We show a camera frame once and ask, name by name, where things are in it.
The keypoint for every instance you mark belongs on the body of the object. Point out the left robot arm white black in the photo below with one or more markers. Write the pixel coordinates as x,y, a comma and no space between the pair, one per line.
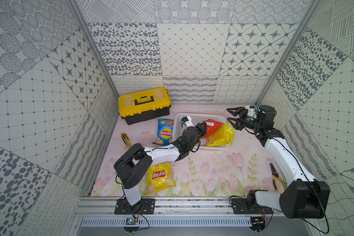
133,165

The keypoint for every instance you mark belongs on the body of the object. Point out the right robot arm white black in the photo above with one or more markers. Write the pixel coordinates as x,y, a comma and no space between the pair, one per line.
304,197

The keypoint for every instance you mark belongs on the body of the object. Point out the white plastic basket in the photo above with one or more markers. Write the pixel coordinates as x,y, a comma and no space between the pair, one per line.
197,118

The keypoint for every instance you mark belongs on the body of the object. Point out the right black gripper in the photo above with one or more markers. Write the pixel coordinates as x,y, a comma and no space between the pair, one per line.
244,112

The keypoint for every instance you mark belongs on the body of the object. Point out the yellow black toolbox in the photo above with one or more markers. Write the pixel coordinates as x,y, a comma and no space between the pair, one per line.
144,105

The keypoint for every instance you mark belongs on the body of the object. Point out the yellow Lays chips bag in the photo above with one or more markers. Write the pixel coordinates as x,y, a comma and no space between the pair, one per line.
159,177

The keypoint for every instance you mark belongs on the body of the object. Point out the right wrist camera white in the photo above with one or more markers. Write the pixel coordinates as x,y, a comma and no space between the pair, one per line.
252,110

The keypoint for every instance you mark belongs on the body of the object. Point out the yellow black utility knife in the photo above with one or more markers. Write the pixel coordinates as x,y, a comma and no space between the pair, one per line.
126,140

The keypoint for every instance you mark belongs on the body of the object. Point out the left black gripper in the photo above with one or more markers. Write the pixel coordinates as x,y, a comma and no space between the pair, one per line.
199,129

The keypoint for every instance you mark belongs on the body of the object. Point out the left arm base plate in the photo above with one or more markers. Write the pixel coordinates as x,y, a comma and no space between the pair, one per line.
145,206

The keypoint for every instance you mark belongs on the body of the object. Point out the red chips bag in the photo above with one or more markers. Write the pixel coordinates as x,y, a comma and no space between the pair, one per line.
211,127

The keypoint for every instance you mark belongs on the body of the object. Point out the yellow chips bag orange print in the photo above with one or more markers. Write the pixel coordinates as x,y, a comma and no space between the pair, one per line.
222,136

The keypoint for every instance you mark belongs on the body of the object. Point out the yellow handled pliers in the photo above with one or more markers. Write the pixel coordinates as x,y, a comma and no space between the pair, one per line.
276,177

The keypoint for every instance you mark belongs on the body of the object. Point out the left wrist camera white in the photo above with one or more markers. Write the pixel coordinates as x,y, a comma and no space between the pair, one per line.
186,122

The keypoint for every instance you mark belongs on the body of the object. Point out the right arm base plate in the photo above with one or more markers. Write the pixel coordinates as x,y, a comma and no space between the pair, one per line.
248,205

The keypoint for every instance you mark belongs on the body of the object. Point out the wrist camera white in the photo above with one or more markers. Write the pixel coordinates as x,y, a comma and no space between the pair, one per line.
252,110
186,122

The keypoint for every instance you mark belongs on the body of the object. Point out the blue chips bag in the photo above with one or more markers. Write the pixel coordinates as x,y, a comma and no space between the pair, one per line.
164,132

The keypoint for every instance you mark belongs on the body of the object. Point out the aluminium rail frame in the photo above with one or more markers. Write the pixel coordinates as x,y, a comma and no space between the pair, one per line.
169,206

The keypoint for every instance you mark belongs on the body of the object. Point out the white slotted cable duct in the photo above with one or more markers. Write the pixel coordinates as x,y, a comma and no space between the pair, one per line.
216,221

